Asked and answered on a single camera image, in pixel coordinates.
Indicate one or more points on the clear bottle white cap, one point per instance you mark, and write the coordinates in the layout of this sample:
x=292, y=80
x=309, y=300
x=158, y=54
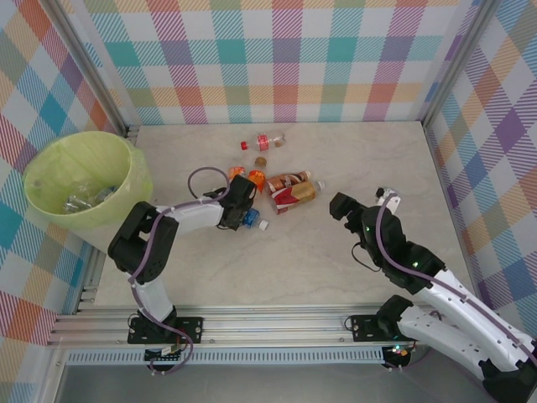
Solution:
x=79, y=202

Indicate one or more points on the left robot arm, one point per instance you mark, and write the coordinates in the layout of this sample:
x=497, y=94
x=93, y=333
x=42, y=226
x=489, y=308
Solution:
x=138, y=247

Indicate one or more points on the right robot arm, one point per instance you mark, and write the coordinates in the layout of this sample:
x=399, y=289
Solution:
x=461, y=310

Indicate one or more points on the bin with green liner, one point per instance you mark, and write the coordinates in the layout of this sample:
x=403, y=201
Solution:
x=84, y=161

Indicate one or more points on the clear bottle orange fruit label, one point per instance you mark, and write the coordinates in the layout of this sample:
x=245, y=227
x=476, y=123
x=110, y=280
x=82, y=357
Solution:
x=237, y=171

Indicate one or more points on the orange NFC label bottle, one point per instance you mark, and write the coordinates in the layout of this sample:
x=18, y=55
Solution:
x=257, y=177

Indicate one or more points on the brown bottle cap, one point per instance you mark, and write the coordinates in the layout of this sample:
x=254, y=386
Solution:
x=261, y=160

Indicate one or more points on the brown coffee bottle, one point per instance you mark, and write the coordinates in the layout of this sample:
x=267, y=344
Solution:
x=287, y=180

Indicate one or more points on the red and gold label bottle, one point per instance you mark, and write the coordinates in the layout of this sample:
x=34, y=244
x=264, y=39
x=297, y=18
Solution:
x=293, y=195

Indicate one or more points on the clear bottle red cap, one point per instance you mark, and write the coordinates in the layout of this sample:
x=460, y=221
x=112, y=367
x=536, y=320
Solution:
x=263, y=142

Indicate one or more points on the small electronics board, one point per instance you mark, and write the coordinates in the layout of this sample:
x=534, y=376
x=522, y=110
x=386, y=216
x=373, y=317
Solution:
x=398, y=352
x=163, y=353

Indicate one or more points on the grey metal panel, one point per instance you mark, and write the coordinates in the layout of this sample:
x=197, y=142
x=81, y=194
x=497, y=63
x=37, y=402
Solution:
x=272, y=384

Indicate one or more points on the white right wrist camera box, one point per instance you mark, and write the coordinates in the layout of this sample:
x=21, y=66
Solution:
x=390, y=201

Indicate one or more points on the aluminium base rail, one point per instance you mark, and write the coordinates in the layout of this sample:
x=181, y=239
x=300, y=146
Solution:
x=272, y=325

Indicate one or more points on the aluminium frame post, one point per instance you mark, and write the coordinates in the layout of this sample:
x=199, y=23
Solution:
x=90, y=71
x=459, y=63

